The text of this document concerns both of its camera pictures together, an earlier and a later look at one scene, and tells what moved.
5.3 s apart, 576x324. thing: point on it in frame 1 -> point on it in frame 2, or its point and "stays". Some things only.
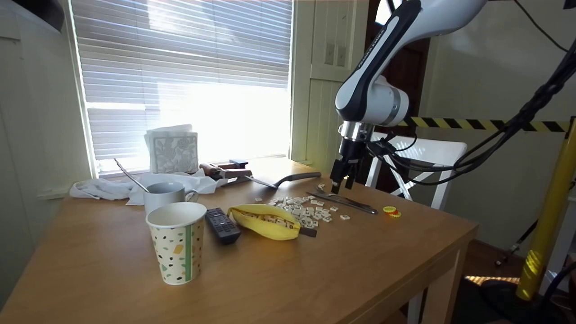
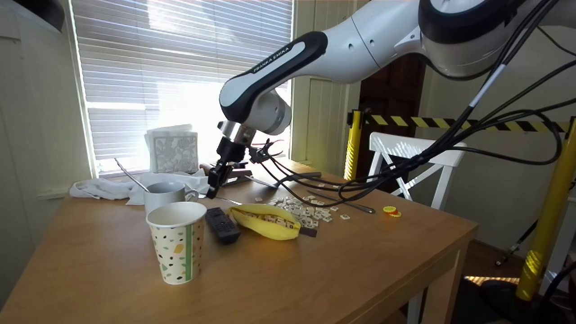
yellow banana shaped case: [266, 219] stays
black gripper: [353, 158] -> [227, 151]
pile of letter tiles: [309, 209] stays
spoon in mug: [129, 174] stays
